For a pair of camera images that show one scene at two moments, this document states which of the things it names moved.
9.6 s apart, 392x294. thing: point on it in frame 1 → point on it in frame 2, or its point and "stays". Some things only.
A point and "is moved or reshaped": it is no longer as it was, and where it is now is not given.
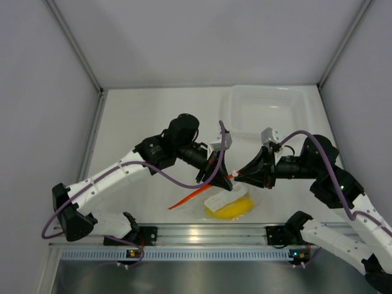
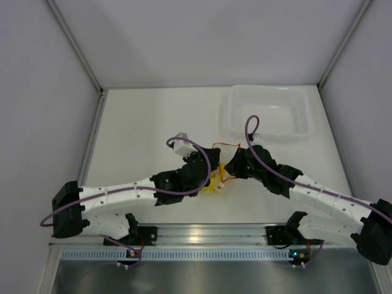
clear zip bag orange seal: (214, 204) is moved or reshaped
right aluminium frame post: (321, 80) stays
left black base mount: (144, 236) stays
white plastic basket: (248, 110) stays
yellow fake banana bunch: (234, 210) is moved or reshaped
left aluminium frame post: (101, 91) stays
